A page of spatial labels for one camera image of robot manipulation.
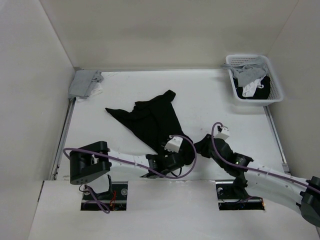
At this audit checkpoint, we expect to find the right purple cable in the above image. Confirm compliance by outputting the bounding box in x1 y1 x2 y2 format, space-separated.
211 121 320 193

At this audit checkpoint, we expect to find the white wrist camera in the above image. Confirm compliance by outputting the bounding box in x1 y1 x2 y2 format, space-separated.
163 135 183 153
214 125 230 141

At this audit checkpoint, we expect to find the white plastic laundry basket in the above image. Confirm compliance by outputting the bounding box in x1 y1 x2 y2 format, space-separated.
225 54 284 107

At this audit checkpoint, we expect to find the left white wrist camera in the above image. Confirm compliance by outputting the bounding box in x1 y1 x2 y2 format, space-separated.
163 135 183 153

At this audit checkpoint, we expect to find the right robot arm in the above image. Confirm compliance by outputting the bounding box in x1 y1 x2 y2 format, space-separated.
204 134 320 227

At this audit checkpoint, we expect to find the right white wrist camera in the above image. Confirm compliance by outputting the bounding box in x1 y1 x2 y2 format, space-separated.
214 125 230 141

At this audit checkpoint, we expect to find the folded white tank top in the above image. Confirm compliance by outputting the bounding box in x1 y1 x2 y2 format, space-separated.
75 82 103 102

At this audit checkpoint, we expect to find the black tank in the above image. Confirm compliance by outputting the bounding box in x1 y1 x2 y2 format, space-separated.
105 90 185 157
233 75 271 100

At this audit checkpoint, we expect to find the white tank top in basket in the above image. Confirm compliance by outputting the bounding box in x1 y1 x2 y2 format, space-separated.
242 77 264 98

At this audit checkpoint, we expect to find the folded grey tank top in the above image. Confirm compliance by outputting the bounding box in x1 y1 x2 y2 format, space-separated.
68 70 104 99

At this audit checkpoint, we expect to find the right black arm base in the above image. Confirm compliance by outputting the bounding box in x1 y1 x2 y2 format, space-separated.
215 181 265 211

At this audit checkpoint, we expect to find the black tank top in basket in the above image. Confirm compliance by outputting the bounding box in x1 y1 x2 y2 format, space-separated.
233 75 271 100

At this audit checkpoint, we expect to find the purple cable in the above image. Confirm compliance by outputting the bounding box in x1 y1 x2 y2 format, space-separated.
62 134 198 215
211 121 320 193

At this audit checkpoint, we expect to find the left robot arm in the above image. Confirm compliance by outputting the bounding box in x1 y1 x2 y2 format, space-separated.
66 136 196 200

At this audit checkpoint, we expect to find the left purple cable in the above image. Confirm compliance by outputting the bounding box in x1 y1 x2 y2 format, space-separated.
62 134 198 215

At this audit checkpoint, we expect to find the grey tank top in basket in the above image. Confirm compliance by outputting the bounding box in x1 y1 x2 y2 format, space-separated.
221 56 268 87

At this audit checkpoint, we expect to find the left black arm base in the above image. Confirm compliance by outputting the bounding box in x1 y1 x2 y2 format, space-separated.
78 181 129 212

